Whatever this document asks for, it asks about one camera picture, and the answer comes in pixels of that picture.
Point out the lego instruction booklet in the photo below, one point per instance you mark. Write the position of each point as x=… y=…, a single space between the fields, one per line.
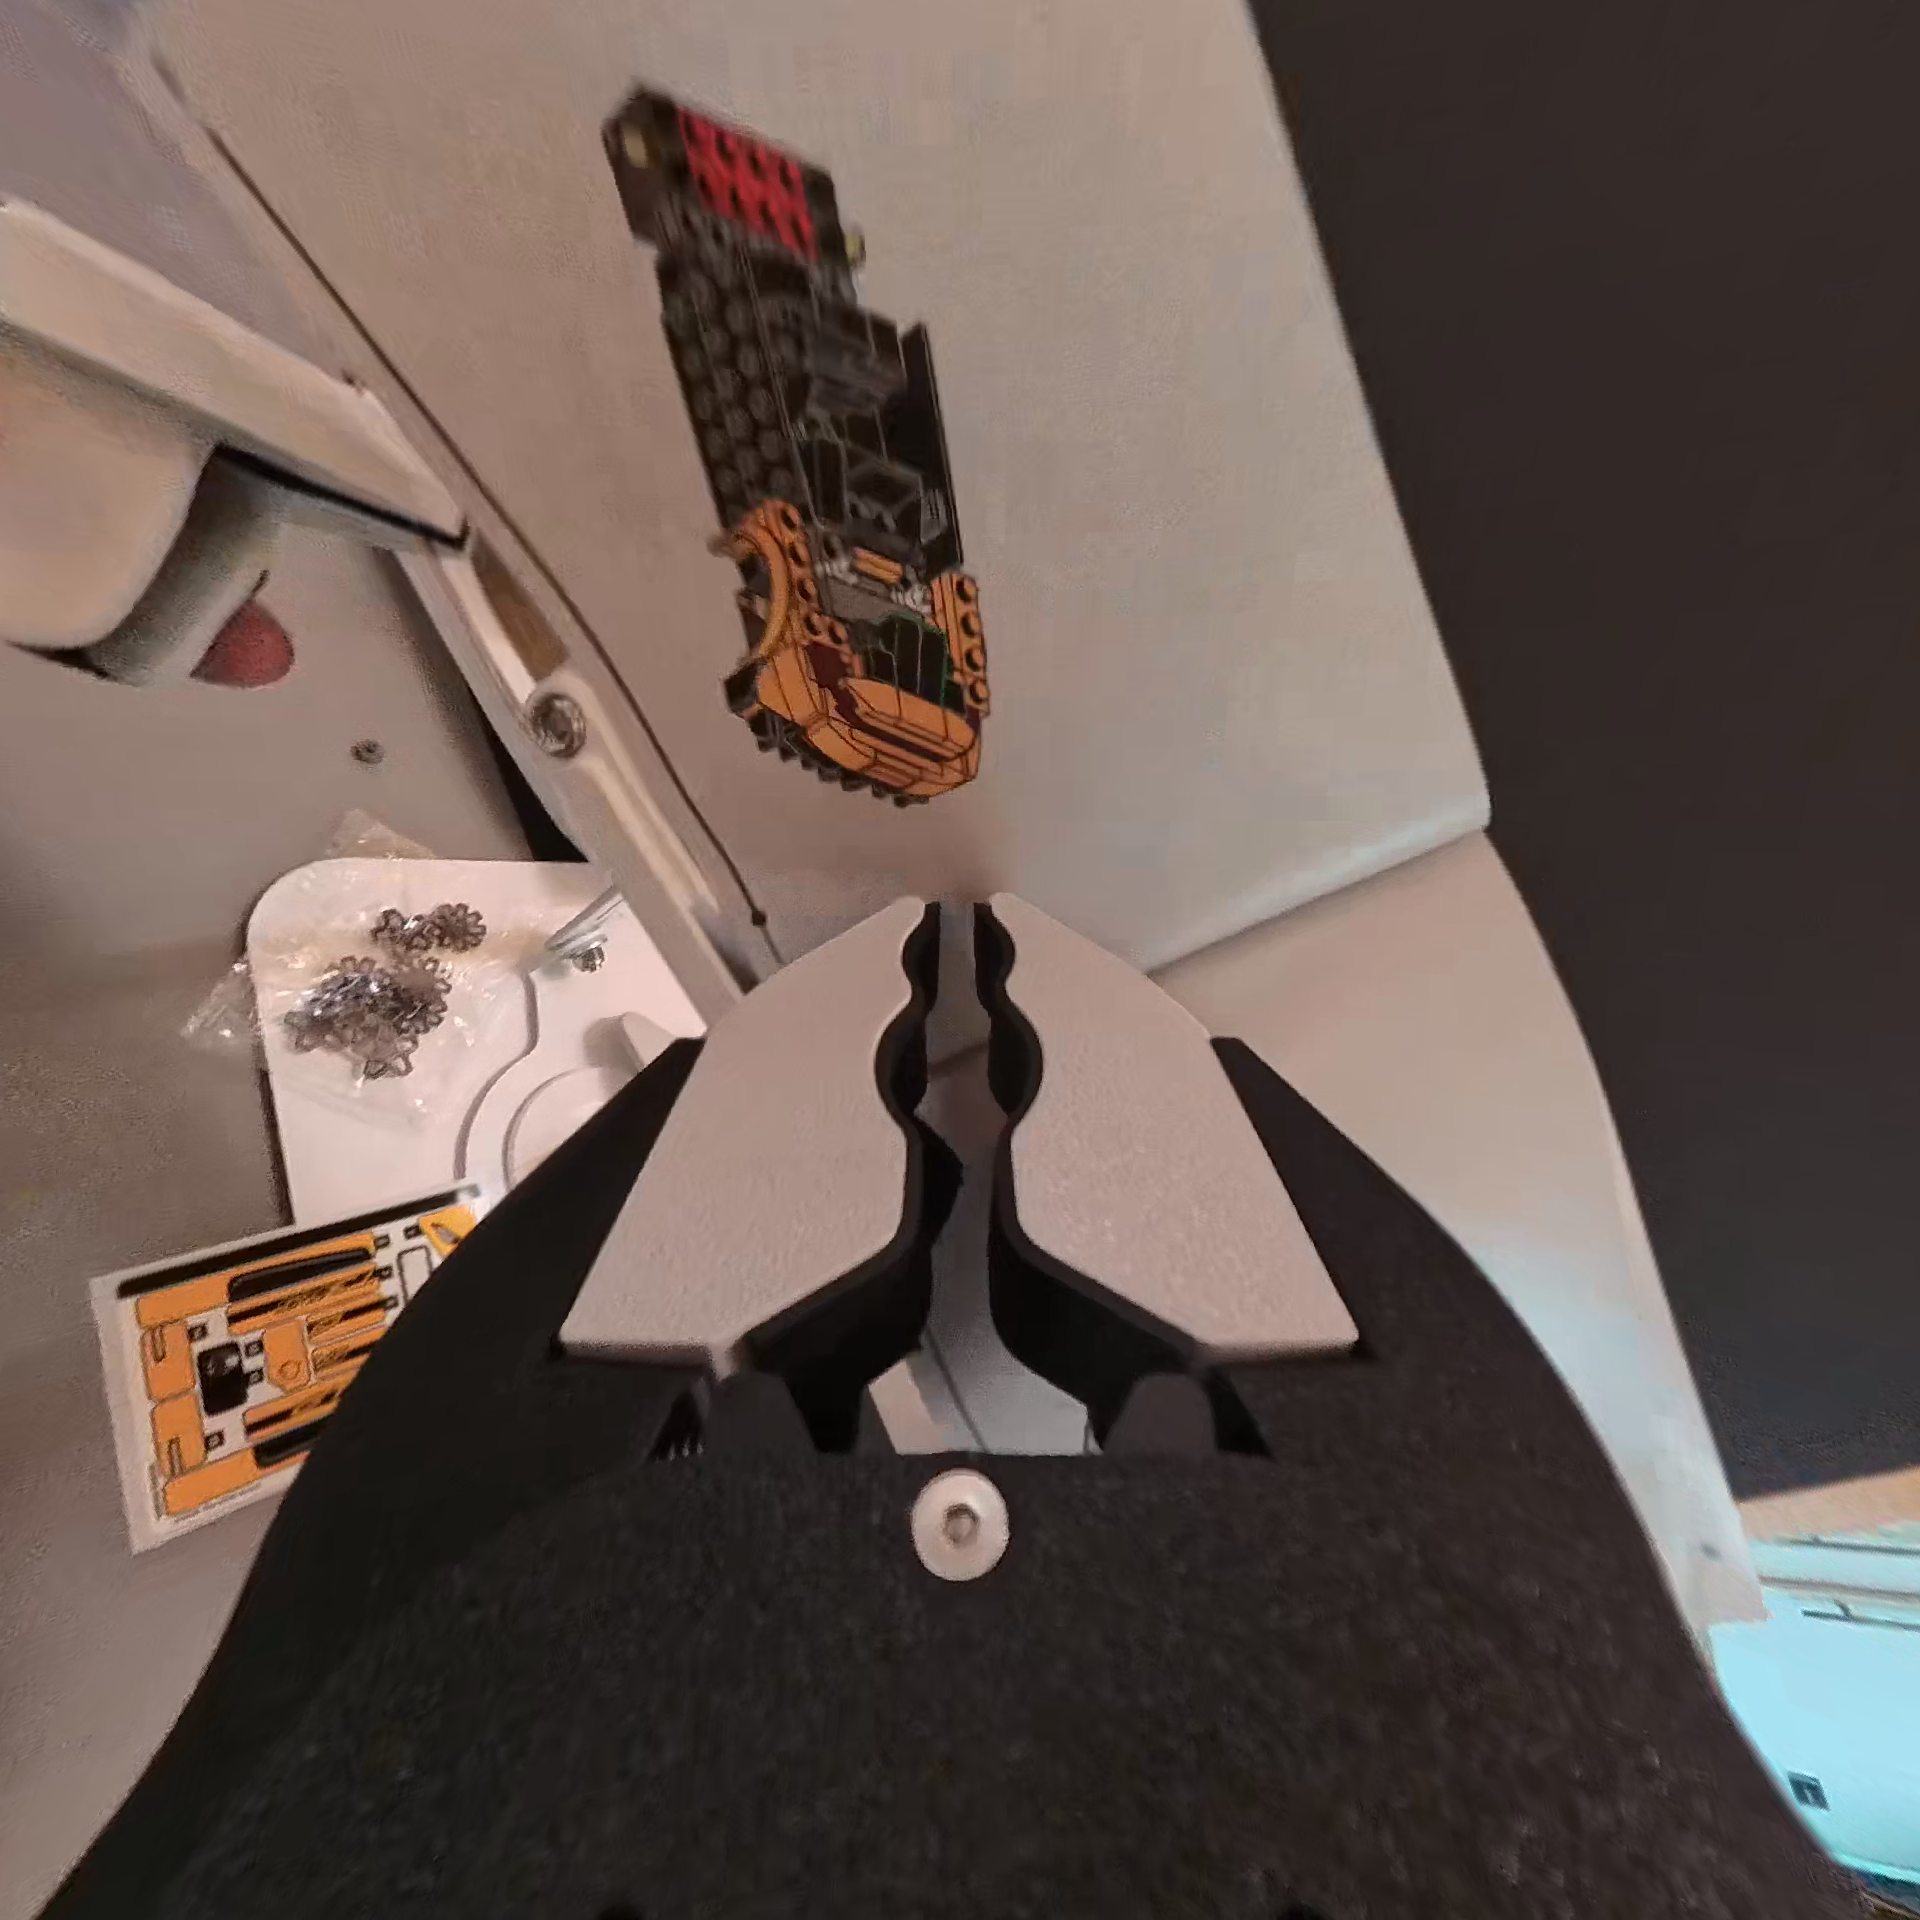
x=1171 y=452

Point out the black backdrop panel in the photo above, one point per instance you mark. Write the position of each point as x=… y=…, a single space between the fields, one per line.
x=1651 y=600

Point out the orange lego sticker sheet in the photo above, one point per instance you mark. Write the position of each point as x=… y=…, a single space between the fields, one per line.
x=195 y=1382

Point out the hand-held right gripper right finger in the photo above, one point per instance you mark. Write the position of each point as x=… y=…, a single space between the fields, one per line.
x=1171 y=1200

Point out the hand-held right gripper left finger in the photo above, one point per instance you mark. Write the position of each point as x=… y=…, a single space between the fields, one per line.
x=721 y=1200

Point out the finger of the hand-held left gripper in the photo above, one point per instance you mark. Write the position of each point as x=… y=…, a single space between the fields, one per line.
x=181 y=345

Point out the white rounded board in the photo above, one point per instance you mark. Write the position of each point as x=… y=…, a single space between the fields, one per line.
x=346 y=1154

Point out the clear plastic parts bag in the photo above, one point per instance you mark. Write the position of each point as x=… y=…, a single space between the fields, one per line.
x=375 y=990

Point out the white book stand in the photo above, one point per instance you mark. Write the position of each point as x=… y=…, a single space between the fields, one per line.
x=601 y=781

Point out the person's left hand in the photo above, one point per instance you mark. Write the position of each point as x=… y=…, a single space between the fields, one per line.
x=252 y=652

